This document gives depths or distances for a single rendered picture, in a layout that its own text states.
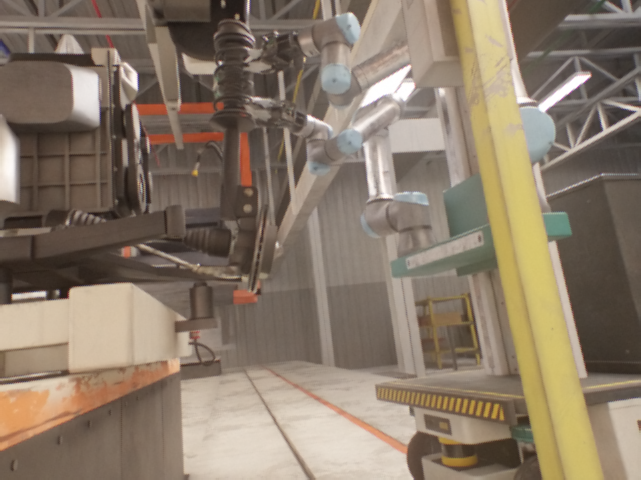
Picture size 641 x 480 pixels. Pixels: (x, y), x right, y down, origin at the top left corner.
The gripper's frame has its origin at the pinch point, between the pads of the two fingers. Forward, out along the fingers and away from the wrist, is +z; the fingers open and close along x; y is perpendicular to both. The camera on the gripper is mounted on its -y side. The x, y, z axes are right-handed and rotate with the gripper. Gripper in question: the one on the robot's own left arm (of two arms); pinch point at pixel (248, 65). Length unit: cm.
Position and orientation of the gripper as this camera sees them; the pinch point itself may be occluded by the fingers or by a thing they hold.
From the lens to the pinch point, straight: 159.3
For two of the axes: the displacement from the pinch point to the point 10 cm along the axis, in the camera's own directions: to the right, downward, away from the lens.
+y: -5.2, -0.2, -8.5
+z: -8.5, 1.0, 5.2
